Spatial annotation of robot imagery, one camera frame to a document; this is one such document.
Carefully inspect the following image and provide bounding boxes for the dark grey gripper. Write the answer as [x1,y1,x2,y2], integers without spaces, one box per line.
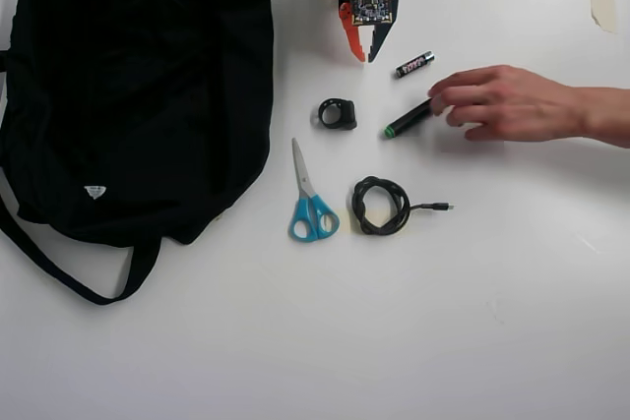
[338,0,402,64]

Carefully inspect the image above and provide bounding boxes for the green capped black marker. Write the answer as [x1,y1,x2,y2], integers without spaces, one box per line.
[382,96,436,142]

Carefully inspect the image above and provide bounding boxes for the person's bare forearm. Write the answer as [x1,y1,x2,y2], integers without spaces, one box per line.
[580,85,630,150]

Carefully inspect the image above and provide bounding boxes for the black fabric bag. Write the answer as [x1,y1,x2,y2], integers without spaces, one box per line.
[0,0,276,307]

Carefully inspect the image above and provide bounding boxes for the person's bare hand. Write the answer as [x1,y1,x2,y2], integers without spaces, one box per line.
[426,64,591,143]

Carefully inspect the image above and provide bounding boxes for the black AAA battery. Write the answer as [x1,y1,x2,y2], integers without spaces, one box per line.
[394,49,436,81]

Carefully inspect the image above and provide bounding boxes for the beige masking tape strip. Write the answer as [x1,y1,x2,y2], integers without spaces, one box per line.
[589,0,619,36]

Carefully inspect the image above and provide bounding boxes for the camera circuit board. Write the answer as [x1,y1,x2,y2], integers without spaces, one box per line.
[338,0,398,29]

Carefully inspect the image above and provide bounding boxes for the black ring-shaped strap device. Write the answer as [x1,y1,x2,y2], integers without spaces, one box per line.
[316,97,358,132]

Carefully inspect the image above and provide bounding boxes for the blue handled scissors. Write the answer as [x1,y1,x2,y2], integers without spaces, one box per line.
[286,137,342,245]

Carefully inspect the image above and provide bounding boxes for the coiled black USB cable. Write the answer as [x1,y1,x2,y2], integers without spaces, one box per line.
[350,174,457,238]

